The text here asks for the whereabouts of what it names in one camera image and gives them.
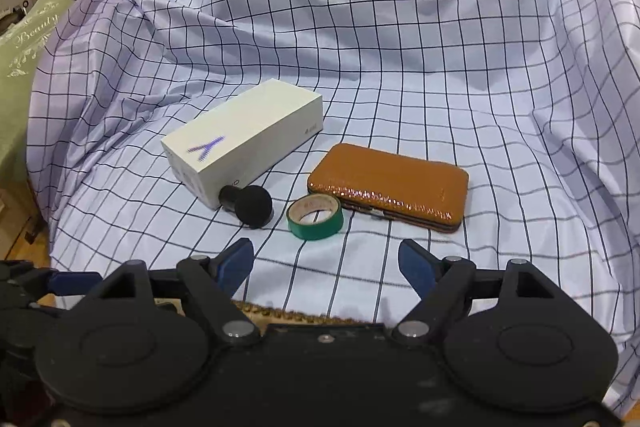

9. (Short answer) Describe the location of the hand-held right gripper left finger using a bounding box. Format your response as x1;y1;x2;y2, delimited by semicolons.
75;238;261;344

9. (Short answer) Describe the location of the black cylindrical gadget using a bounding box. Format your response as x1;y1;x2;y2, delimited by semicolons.
218;184;274;228

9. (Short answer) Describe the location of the woven basket with floral lining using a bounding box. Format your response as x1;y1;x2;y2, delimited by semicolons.
155;298;373;325

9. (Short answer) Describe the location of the green tape roll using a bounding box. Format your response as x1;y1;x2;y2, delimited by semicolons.
286;194;345;242

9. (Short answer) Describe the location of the brown leather case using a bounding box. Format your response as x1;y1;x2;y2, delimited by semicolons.
306;143;470;235

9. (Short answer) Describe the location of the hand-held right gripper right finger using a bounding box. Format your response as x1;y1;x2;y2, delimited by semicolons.
392;239;583;345

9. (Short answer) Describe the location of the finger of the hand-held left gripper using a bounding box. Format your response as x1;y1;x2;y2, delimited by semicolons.
30;269;103;299

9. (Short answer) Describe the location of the checked white bed sheet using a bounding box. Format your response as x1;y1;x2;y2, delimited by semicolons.
27;0;640;423

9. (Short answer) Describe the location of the wooden bed frame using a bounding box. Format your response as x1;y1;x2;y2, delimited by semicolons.
0;177;43;253

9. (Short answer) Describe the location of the white cardboard box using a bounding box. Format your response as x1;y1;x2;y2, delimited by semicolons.
161;78;324;211

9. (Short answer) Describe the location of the green embroidered pillow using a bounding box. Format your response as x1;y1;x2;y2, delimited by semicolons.
0;0;88;192

